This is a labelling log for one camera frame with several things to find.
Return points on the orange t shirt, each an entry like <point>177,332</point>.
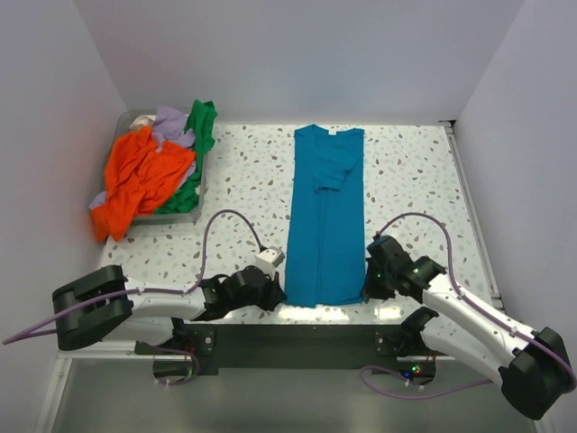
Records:
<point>139,177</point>

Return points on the blue t shirt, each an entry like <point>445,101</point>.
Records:
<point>326,240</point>

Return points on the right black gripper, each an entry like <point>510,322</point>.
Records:
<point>370,290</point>

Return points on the aluminium frame rail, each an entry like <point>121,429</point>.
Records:
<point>114,354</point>

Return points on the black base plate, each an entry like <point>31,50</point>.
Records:
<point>347,347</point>

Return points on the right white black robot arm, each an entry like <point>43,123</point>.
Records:
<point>531,368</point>

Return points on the clear plastic bin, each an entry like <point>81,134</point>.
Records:
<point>122,127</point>

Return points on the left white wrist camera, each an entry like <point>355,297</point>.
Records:
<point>269,260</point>

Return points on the lilac t shirt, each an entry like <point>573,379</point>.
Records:
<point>169,126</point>

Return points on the pale pink t shirt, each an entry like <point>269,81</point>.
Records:
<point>141,121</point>

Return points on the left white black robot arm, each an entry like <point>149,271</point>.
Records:
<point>107,305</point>

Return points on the green t shirt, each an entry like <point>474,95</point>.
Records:
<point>200,121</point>

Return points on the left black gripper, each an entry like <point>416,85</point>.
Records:
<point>274,294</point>

